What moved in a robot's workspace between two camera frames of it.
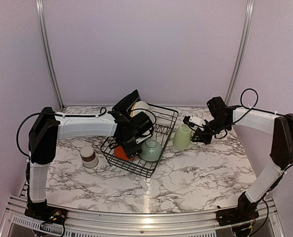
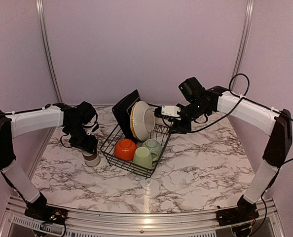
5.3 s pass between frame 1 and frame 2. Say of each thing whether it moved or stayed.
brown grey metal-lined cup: stayed
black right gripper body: moved
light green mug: moved
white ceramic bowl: stayed
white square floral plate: stayed
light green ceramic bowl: stayed
